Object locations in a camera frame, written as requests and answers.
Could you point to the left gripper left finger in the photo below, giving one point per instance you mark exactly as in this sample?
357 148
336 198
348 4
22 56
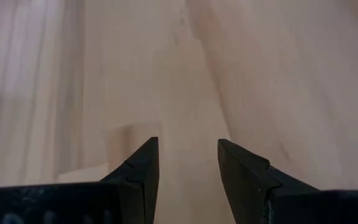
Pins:
145 174

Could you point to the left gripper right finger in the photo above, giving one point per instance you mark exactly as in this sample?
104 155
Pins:
244 180

